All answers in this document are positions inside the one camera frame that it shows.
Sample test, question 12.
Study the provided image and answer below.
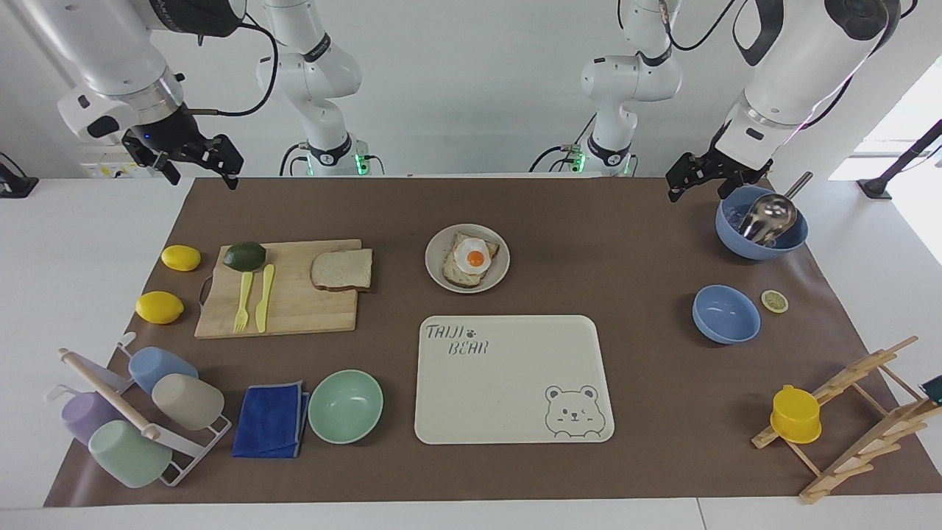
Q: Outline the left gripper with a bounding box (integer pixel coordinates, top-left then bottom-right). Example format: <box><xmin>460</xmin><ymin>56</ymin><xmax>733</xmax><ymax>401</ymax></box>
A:
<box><xmin>665</xmin><ymin>146</ymin><xmax>774</xmax><ymax>204</ymax></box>

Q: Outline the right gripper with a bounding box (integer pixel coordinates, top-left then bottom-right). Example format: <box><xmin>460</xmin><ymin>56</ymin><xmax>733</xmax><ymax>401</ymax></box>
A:
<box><xmin>121</xmin><ymin>106</ymin><xmax>245</xmax><ymax>191</ymax></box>

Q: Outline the white round plate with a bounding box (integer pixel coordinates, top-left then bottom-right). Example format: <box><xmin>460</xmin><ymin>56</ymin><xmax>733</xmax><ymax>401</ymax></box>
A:
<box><xmin>425</xmin><ymin>223</ymin><xmax>511</xmax><ymax>294</ymax></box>

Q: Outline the large blue bowl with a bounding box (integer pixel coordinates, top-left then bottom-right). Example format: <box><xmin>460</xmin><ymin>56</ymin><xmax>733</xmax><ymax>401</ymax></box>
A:
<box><xmin>715</xmin><ymin>184</ymin><xmax>810</xmax><ymax>261</ymax></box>

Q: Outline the metal ladle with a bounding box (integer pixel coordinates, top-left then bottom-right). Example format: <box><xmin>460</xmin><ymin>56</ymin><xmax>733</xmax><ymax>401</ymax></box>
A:
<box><xmin>739</xmin><ymin>171</ymin><xmax>815</xmax><ymax>247</ymax></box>

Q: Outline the yellow lemon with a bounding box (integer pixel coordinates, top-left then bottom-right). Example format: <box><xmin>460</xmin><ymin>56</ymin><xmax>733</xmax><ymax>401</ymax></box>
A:
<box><xmin>135</xmin><ymin>291</ymin><xmax>185</xmax><ymax>325</ymax></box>
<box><xmin>161</xmin><ymin>244</ymin><xmax>202</xmax><ymax>272</ymax></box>

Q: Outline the green avocado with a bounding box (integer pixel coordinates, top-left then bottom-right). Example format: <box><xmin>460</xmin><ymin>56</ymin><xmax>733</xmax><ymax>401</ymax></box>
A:
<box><xmin>222</xmin><ymin>241</ymin><xmax>268</xmax><ymax>273</ymax></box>

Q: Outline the small blue bowl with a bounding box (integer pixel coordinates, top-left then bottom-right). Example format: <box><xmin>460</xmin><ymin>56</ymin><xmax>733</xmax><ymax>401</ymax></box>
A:
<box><xmin>691</xmin><ymin>284</ymin><xmax>762</xmax><ymax>345</ymax></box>

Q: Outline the yellow-green plastic fork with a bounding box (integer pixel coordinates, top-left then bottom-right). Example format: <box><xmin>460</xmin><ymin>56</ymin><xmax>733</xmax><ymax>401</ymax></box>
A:
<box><xmin>233</xmin><ymin>271</ymin><xmax>255</xmax><ymax>334</ymax></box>

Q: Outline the yellow-green plastic knife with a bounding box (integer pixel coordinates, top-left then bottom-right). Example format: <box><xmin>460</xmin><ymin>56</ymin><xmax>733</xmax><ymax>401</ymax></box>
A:
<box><xmin>254</xmin><ymin>264</ymin><xmax>276</xmax><ymax>334</ymax></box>

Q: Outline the black stand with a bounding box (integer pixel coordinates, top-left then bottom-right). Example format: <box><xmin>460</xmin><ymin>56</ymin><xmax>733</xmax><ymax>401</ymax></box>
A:
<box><xmin>0</xmin><ymin>151</ymin><xmax>40</xmax><ymax>199</ymax></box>
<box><xmin>857</xmin><ymin>118</ymin><xmax>942</xmax><ymax>200</ymax></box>

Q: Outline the plain bread slice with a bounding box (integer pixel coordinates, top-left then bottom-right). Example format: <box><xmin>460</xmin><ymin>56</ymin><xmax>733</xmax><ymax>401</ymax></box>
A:
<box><xmin>309</xmin><ymin>248</ymin><xmax>375</xmax><ymax>293</ymax></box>

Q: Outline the wooden cutting board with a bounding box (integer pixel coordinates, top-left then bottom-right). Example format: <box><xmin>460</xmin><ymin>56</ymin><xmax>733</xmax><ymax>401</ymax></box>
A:
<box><xmin>194</xmin><ymin>238</ymin><xmax>364</xmax><ymax>340</ymax></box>

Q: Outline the blue plastic cup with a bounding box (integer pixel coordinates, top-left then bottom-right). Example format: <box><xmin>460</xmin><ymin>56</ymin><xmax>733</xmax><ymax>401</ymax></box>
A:
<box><xmin>127</xmin><ymin>346</ymin><xmax>199</xmax><ymax>395</ymax></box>

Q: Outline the beige plastic cup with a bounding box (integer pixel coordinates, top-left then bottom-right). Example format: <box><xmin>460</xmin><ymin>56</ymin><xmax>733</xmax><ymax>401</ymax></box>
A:
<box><xmin>151</xmin><ymin>372</ymin><xmax>225</xmax><ymax>432</ymax></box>

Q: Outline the fried egg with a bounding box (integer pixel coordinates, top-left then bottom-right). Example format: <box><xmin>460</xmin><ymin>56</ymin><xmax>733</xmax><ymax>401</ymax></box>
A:
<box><xmin>453</xmin><ymin>238</ymin><xmax>492</xmax><ymax>276</ymax></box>

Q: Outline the white cup rack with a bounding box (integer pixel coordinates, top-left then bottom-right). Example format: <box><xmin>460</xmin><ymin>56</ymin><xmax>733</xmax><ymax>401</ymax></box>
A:
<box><xmin>43</xmin><ymin>331</ymin><xmax>233</xmax><ymax>489</ymax></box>

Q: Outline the yellow plastic cup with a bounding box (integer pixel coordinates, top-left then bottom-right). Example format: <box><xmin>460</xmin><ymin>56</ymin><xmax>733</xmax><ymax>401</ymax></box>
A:
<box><xmin>769</xmin><ymin>384</ymin><xmax>823</xmax><ymax>445</ymax></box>

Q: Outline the toast with fried egg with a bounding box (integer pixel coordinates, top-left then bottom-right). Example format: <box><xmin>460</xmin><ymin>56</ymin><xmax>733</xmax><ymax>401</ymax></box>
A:
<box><xmin>442</xmin><ymin>232</ymin><xmax>501</xmax><ymax>289</ymax></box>

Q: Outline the blue folded cloth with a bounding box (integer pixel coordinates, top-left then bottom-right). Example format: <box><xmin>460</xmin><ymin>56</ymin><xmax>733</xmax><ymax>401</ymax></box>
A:
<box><xmin>231</xmin><ymin>379</ymin><xmax>311</xmax><ymax>460</ymax></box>

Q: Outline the purple plastic cup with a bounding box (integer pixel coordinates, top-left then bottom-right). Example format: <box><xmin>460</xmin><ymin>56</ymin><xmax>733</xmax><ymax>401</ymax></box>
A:
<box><xmin>60</xmin><ymin>391</ymin><xmax>123</xmax><ymax>447</ymax></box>

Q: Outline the cream tray with bear print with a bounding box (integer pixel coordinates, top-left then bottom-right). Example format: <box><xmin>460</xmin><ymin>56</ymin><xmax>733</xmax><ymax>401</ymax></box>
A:
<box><xmin>414</xmin><ymin>314</ymin><xmax>616</xmax><ymax>445</ymax></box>

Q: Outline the green bowl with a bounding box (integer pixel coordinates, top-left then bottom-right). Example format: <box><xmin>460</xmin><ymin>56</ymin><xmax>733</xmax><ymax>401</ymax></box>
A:
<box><xmin>307</xmin><ymin>368</ymin><xmax>385</xmax><ymax>445</ymax></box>

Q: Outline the green plastic cup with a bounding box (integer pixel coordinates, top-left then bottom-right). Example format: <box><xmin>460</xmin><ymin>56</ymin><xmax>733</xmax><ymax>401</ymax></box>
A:
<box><xmin>88</xmin><ymin>419</ymin><xmax>173</xmax><ymax>490</ymax></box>

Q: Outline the wooden dish rack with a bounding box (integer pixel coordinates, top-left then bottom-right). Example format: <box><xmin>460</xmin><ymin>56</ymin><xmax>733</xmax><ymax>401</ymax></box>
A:
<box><xmin>751</xmin><ymin>336</ymin><xmax>942</xmax><ymax>506</ymax></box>

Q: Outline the black cable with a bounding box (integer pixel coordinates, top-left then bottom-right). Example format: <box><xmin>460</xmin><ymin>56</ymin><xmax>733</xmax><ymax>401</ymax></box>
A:
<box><xmin>666</xmin><ymin>0</ymin><xmax>737</xmax><ymax>53</ymax></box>
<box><xmin>528</xmin><ymin>110</ymin><xmax>598</xmax><ymax>174</ymax></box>
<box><xmin>184</xmin><ymin>18</ymin><xmax>280</xmax><ymax>119</ymax></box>
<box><xmin>279</xmin><ymin>142</ymin><xmax>311</xmax><ymax>177</ymax></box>

